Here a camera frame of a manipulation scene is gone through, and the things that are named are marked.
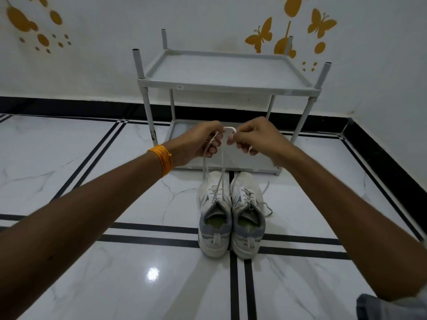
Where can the person's right forearm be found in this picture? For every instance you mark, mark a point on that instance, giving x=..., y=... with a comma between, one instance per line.
x=350, y=223

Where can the person's right hand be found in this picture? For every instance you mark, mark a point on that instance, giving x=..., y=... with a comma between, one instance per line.
x=263, y=139

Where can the orange wristband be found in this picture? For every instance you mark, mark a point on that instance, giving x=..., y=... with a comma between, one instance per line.
x=161, y=159

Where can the grey two-tier shoe rack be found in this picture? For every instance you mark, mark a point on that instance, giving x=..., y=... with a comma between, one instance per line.
x=227, y=71

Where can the person's left forearm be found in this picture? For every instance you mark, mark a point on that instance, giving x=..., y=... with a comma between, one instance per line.
x=83, y=229

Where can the cluster of yellow wall stickers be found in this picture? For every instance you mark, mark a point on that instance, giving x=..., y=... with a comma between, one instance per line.
x=16, y=18
x=320, y=24

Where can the person's left hand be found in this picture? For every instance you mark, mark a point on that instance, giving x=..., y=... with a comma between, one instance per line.
x=196, y=143

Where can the white shoelace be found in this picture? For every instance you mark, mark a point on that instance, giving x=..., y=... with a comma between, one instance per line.
x=248, y=196
x=229, y=128

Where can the white sneaker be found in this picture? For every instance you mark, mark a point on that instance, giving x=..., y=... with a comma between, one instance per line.
x=247, y=179
x=213, y=244

